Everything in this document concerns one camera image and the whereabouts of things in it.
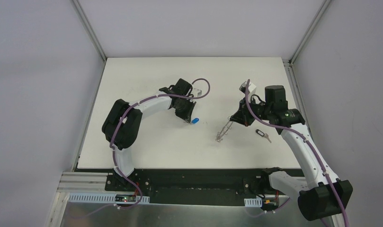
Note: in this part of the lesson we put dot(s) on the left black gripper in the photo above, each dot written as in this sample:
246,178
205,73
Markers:
185,109

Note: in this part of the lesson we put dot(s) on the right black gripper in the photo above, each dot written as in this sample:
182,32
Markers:
241,114

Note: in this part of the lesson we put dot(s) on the key with blue tag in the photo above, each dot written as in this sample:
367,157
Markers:
194,121

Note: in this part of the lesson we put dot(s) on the round metal keyring disc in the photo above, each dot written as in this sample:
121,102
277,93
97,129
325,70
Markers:
224,131

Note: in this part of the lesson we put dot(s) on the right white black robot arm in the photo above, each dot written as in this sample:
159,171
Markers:
324,194

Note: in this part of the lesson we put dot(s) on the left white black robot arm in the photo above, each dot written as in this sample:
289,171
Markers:
121,127

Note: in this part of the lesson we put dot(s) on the key with black tag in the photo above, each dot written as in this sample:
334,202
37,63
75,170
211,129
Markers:
264,135

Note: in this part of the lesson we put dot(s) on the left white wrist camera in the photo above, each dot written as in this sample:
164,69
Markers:
195,93

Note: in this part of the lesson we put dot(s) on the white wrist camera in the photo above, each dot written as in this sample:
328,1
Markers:
195,93
251,88

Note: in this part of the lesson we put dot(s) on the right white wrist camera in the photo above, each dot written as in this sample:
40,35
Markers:
251,88

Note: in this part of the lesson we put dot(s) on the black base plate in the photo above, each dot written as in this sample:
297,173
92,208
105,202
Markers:
213,187

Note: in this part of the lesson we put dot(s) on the right white cable duct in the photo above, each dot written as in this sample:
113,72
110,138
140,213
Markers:
253,202

